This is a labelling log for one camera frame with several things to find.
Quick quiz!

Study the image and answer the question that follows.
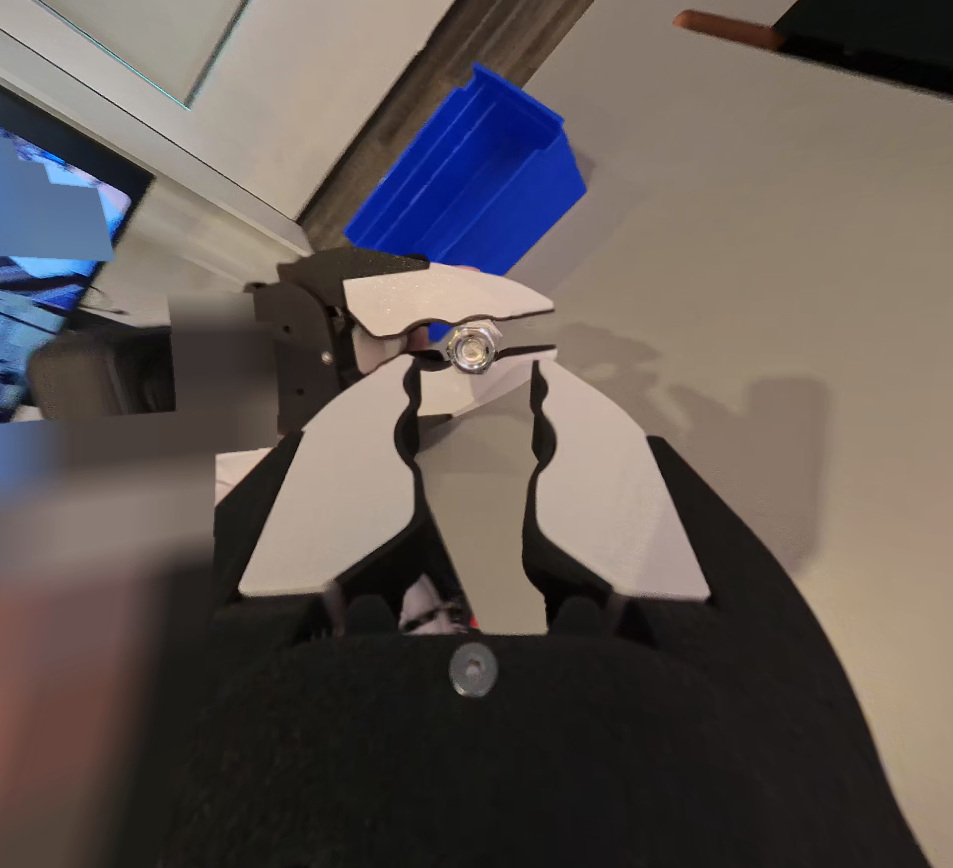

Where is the blue plastic bin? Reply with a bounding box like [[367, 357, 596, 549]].
[[344, 62, 589, 275]]

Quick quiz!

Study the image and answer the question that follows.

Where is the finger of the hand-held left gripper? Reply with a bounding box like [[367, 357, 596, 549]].
[[341, 263, 556, 342], [353, 323, 559, 418]]

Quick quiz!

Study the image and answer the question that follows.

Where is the wall screen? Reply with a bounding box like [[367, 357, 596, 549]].
[[0, 84, 155, 422]]

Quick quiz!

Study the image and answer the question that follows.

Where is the silver hex bolt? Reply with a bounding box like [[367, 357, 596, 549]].
[[444, 321, 504, 377]]

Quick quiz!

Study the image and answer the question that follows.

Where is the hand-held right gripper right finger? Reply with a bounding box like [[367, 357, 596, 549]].
[[521, 360, 712, 602]]

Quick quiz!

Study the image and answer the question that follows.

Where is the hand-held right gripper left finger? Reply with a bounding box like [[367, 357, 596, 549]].
[[238, 360, 431, 597]]

